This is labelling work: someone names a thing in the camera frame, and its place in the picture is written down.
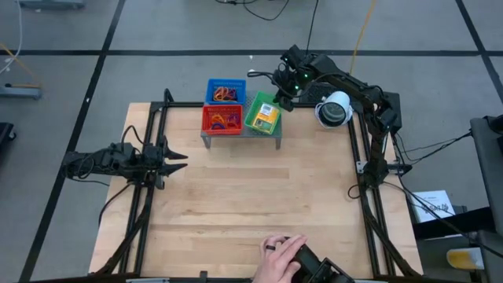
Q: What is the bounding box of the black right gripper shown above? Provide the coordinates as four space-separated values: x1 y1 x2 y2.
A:
271 44 316 113

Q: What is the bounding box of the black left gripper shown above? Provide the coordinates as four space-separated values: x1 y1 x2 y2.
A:
141 135 189 191

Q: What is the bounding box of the yellow card pack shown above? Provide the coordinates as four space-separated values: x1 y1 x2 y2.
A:
252 102 281 133

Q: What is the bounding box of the green plastic basket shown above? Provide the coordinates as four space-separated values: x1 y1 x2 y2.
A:
243 90 283 136

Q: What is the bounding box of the red plastic basket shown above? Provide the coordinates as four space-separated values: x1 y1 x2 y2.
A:
200 103 244 137

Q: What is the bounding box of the orange rubber band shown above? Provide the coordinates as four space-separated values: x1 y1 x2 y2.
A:
213 86 233 102

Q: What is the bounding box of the blue plastic basket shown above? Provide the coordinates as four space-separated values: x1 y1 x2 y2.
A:
204 78 248 105

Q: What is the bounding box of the grey perforated metal shelf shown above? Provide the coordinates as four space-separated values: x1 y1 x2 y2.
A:
200 90 283 150

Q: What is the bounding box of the person's hand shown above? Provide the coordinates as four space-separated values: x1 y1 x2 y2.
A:
252 233 309 283

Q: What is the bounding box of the black handheld device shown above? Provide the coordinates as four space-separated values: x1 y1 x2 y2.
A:
285 236 355 283

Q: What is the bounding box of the grey stand foot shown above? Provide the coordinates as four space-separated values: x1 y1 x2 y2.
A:
0 83 42 101

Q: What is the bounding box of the white booklet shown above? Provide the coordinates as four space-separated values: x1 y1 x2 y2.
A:
408 189 457 224

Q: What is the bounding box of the black shelf board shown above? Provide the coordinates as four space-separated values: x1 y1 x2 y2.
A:
412 206 496 241

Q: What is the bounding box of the grey cart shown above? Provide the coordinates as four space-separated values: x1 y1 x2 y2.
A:
469 113 503 283

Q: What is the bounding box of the yellow white roll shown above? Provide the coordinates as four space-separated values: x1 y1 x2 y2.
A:
446 246 484 271

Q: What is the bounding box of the white coiled cable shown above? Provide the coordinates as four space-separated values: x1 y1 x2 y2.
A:
314 112 335 130

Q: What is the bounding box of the white cylindrical camera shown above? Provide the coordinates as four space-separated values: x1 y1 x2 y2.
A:
314 90 352 129

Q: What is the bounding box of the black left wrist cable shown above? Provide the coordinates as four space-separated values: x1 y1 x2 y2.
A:
119 124 145 153

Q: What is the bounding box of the black aluminium table frame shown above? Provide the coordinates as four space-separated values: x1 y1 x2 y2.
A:
94 88 421 283

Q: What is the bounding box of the black base cable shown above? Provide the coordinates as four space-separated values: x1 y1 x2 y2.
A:
97 182 134 228

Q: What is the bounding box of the black hanging power cable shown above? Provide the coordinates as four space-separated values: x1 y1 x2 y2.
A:
305 0 320 55

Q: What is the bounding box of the thin black cable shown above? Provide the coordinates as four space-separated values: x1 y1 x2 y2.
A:
214 0 292 21

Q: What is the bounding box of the yellow hanging cable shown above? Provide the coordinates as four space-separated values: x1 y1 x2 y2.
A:
348 0 378 75

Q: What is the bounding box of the thin yellow cable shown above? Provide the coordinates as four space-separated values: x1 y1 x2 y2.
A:
0 42 40 86

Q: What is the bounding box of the grey metal base plate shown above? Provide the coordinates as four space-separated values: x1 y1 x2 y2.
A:
15 0 86 9

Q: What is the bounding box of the thin white cable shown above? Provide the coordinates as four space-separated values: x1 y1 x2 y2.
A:
0 0 24 75

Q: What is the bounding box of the black cable bundle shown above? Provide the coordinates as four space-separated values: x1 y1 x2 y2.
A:
387 178 503 256

